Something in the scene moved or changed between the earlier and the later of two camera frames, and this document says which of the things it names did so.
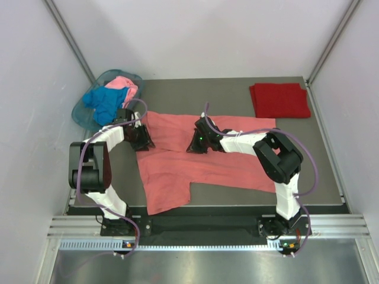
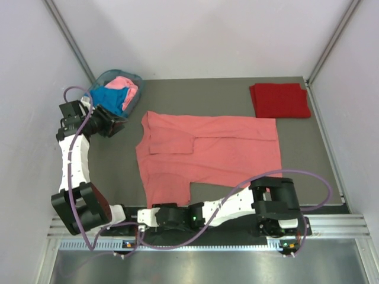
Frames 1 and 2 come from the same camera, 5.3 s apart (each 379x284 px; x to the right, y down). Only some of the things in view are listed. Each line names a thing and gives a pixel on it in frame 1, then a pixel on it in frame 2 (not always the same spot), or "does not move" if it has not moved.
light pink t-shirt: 121,83 does not move
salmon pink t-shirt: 167,170 does not move
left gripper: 145,141 -> 112,123
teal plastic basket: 83,114 does not move
